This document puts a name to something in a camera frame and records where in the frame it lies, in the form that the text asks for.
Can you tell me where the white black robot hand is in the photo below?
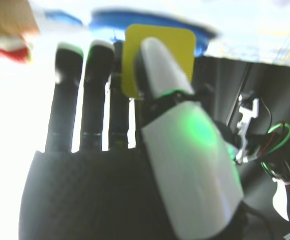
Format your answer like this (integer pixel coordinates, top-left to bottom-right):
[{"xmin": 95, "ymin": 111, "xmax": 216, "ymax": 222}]
[{"xmin": 18, "ymin": 37, "xmax": 245, "ymax": 240}]

